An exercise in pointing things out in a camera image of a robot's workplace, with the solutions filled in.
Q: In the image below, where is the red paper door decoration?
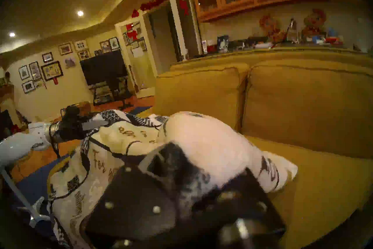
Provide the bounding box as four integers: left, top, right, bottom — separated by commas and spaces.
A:
126, 23, 139, 43

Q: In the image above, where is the white narrow open door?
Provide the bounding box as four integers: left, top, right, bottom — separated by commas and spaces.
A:
165, 0, 203, 61

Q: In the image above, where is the black television stand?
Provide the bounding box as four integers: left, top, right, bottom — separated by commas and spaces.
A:
90, 78, 133, 106

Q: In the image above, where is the white glass french door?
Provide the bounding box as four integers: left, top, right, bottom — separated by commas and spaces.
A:
115, 15, 159, 98

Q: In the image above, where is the yellow sofa seat cushion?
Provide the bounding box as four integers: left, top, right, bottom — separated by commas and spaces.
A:
245, 135, 373, 249

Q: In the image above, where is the black television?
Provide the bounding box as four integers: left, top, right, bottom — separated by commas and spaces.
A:
80, 50, 129, 86

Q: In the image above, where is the large framed wall picture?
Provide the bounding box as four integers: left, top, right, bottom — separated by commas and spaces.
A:
41, 61, 64, 82

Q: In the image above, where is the chrome sink faucet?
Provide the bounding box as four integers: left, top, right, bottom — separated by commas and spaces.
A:
287, 18, 298, 43

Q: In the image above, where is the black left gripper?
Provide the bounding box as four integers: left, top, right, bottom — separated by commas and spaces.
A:
54, 114, 110, 144

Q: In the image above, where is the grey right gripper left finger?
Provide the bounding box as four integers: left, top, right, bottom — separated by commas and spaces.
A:
80, 149, 179, 245

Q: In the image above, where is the printed scripture fleece blanket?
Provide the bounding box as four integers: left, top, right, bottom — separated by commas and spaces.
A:
47, 110, 298, 249

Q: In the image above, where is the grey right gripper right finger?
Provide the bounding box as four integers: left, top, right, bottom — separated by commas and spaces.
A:
189, 168, 287, 249

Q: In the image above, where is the dark blue carton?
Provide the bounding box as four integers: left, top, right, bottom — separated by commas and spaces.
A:
217, 35, 230, 53

